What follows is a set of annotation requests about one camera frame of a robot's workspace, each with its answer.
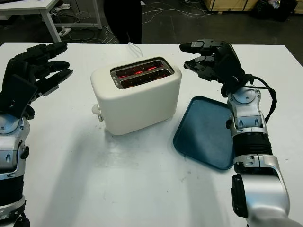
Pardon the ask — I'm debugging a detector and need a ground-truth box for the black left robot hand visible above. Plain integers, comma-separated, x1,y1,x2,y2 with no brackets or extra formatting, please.
0,42,74,96

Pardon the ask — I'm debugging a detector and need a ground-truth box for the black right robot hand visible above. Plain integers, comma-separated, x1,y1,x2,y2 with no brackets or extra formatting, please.
179,39,253,97

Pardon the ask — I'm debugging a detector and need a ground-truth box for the cream white two-slot toaster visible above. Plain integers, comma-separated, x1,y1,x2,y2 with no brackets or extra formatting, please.
90,56,182,136

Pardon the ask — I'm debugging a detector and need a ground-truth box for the person in black trousers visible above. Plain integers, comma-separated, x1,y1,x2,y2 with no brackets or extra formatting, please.
103,0,143,44

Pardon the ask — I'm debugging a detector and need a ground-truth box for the white desk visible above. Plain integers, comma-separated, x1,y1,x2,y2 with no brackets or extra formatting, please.
0,0,102,43

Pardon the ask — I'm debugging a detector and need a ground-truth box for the wooden crate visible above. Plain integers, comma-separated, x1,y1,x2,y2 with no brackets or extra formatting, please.
205,0,258,12

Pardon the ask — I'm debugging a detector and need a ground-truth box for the dark blue plastic tray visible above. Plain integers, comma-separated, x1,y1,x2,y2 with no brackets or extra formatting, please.
172,95,236,171

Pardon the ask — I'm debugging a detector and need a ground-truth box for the black bag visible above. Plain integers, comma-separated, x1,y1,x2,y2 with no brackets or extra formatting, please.
250,0,299,22

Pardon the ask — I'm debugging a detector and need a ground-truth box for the white sneaker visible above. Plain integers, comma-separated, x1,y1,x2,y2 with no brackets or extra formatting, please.
53,0,71,10

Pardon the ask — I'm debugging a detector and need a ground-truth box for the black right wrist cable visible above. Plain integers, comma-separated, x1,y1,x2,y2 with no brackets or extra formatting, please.
246,74,277,121

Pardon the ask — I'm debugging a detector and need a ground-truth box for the white floor cable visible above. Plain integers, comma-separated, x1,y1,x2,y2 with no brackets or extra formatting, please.
142,2,214,18

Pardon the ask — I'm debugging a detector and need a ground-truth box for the white toaster power cord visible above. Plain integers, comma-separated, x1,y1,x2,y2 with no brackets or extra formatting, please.
127,42,144,58

